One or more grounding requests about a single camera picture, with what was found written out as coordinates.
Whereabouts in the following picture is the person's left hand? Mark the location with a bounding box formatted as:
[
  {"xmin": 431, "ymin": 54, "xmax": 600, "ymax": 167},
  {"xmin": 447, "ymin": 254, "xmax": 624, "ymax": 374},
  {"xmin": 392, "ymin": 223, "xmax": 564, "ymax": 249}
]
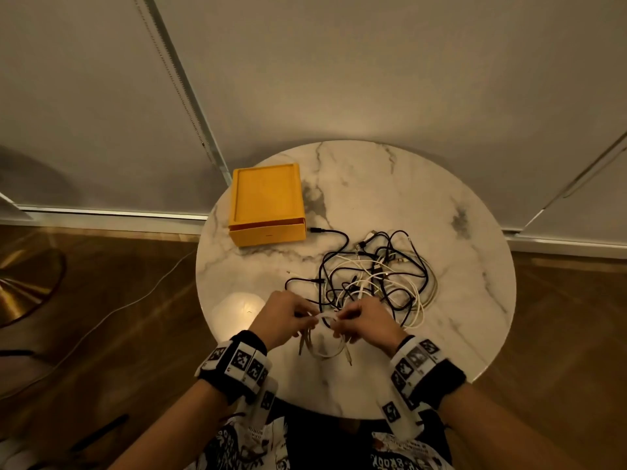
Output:
[{"xmin": 248, "ymin": 290, "xmax": 322, "ymax": 352}]

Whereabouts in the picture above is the person's right hand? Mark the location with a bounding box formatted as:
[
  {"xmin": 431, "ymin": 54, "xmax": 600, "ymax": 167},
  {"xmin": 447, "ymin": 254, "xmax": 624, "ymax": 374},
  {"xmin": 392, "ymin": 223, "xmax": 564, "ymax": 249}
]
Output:
[{"xmin": 330, "ymin": 296, "xmax": 410, "ymax": 358}]

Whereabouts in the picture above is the pile of cables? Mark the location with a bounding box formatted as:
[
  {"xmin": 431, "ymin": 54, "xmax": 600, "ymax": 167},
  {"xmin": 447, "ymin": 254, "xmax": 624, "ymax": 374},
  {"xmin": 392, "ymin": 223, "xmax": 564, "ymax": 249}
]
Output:
[{"xmin": 283, "ymin": 227, "xmax": 440, "ymax": 331}]

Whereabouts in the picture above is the yellow box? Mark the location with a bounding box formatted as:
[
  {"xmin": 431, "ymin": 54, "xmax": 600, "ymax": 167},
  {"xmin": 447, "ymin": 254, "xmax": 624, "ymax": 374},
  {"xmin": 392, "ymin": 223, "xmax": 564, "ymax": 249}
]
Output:
[{"xmin": 227, "ymin": 163, "xmax": 308, "ymax": 249}]

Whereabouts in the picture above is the person's left forearm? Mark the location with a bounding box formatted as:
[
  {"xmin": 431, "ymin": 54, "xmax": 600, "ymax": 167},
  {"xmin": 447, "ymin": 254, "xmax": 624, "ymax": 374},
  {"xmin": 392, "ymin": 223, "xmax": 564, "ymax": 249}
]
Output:
[{"xmin": 110, "ymin": 379, "xmax": 241, "ymax": 470}]

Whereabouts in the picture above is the person's right forearm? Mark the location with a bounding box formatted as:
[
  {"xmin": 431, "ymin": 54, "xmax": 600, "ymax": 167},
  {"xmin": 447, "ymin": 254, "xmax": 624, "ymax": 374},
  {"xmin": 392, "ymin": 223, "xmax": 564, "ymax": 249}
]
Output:
[{"xmin": 438, "ymin": 381, "xmax": 584, "ymax": 470}]

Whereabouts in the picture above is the black left wristband with markers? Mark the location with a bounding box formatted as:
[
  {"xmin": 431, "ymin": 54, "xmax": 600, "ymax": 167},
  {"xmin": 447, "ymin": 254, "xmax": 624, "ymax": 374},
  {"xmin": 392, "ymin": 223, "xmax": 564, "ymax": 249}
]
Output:
[{"xmin": 195, "ymin": 330, "xmax": 273, "ymax": 406}]

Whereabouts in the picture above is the black wristband with markers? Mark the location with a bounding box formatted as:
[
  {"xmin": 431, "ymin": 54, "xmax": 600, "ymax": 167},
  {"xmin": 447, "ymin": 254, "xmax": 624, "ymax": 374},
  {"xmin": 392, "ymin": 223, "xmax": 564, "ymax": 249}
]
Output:
[
  {"xmin": 389, "ymin": 335, "xmax": 467, "ymax": 412},
  {"xmin": 195, "ymin": 330, "xmax": 273, "ymax": 406}
]

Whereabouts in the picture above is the black right wristband with markers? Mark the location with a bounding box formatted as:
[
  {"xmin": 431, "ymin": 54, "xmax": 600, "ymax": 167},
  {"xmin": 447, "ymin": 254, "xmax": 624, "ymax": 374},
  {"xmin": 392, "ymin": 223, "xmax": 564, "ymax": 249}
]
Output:
[{"xmin": 389, "ymin": 335, "xmax": 467, "ymax": 412}]

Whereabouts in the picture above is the white marble table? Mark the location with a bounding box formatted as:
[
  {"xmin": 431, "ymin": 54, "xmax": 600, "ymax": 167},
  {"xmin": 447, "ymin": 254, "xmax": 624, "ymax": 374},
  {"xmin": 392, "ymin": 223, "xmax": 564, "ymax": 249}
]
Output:
[{"xmin": 195, "ymin": 140, "xmax": 518, "ymax": 420}]

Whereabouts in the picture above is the black floor object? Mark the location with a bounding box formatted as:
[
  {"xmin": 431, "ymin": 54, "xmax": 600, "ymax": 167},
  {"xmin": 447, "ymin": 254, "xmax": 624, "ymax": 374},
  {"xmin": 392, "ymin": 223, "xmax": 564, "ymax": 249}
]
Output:
[{"xmin": 68, "ymin": 413, "xmax": 131, "ymax": 454}]

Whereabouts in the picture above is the metal blind track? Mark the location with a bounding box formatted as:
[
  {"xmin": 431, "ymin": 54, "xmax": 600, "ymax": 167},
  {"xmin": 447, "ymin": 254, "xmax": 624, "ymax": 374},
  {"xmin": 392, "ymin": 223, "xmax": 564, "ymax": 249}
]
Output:
[
  {"xmin": 521, "ymin": 131, "xmax": 627, "ymax": 230},
  {"xmin": 131, "ymin": 0, "xmax": 234, "ymax": 187}
]

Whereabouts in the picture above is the gold lamp base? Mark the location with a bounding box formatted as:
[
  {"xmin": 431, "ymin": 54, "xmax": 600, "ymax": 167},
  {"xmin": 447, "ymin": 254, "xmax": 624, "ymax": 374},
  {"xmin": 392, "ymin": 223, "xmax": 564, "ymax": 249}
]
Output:
[{"xmin": 0, "ymin": 247, "xmax": 68, "ymax": 330}]

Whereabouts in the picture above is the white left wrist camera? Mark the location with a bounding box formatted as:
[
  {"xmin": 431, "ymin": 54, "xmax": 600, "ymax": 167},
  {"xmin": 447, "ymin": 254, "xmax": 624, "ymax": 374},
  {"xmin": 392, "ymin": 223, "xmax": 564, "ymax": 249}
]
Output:
[{"xmin": 240, "ymin": 376, "xmax": 279, "ymax": 448}]

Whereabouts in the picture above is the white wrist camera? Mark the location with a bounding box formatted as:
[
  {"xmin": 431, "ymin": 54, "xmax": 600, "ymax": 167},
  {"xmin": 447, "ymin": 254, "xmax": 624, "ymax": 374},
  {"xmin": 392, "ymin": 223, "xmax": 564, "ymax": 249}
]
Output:
[
  {"xmin": 377, "ymin": 394, "xmax": 426, "ymax": 441},
  {"xmin": 240, "ymin": 376, "xmax": 279, "ymax": 448}
]

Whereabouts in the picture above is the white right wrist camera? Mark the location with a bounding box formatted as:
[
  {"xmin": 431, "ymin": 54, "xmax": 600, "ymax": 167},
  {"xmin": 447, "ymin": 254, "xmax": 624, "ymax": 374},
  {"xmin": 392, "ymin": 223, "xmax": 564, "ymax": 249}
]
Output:
[{"xmin": 377, "ymin": 394, "xmax": 426, "ymax": 441}]

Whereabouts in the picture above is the thin white floor cable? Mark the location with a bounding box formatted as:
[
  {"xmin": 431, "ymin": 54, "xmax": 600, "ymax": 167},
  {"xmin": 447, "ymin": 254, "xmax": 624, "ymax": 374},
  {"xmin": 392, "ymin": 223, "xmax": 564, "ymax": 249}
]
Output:
[{"xmin": 0, "ymin": 250, "xmax": 197, "ymax": 402}]

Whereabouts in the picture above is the metal bottom rail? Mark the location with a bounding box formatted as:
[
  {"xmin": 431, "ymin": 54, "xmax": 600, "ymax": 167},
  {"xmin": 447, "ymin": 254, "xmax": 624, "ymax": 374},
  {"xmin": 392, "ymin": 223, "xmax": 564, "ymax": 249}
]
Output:
[
  {"xmin": 502, "ymin": 228, "xmax": 627, "ymax": 260},
  {"xmin": 0, "ymin": 190, "xmax": 209, "ymax": 236}
]

